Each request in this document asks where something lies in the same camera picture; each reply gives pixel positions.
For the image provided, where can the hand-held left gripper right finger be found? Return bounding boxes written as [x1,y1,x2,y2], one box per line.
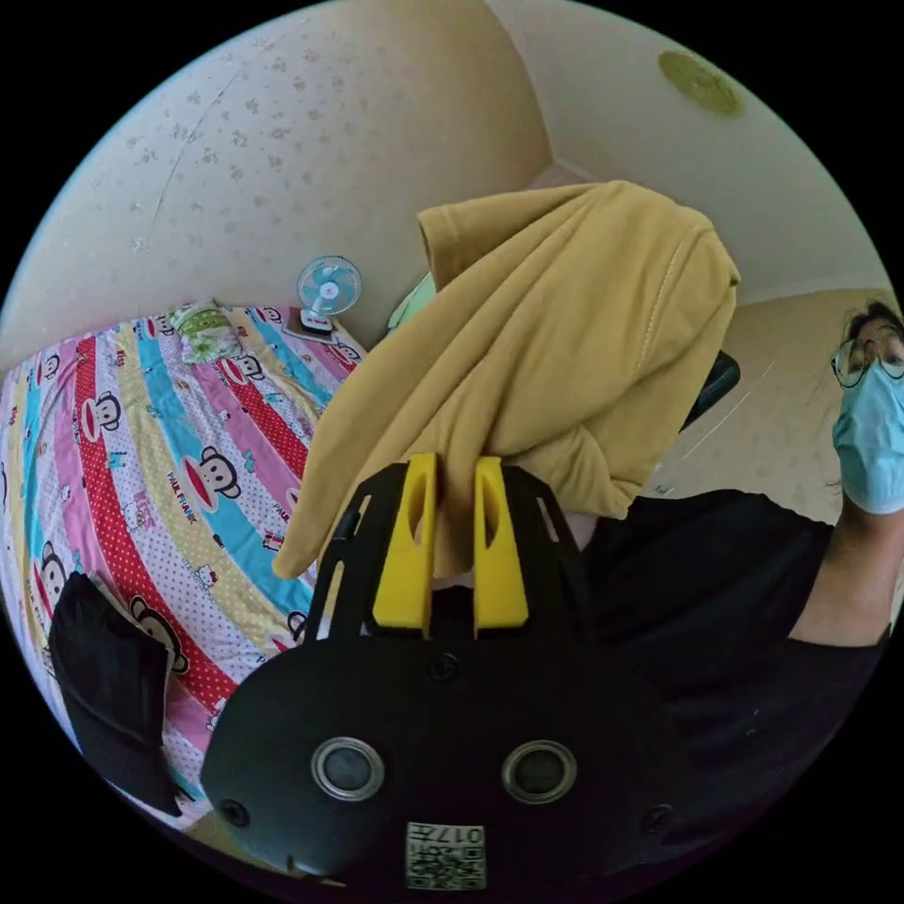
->
[474,457,530,632]

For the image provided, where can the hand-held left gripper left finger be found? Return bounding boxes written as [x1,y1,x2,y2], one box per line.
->
[372,453,440,640]

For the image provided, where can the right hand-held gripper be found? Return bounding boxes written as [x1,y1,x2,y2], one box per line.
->
[679,349,742,433]

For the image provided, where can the yellow sweatshirt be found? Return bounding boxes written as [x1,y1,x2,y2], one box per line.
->
[271,180,742,582]

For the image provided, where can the person's body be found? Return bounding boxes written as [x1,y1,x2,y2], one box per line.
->
[577,301,904,852]

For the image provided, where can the light green cloth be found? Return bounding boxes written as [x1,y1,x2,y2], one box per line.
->
[386,270,438,334]

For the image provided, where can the bed with cartoon printed sheet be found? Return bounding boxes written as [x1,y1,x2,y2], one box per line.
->
[0,303,377,836]

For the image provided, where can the small light blue fan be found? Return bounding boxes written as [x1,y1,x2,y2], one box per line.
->
[296,254,363,334]

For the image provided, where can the round ceiling lamp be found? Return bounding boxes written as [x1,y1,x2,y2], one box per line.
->
[657,50,746,119]

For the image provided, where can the green floral pillow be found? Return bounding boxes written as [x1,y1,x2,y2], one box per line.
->
[168,301,246,365]

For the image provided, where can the black garment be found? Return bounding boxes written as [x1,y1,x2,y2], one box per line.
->
[47,570,186,820]

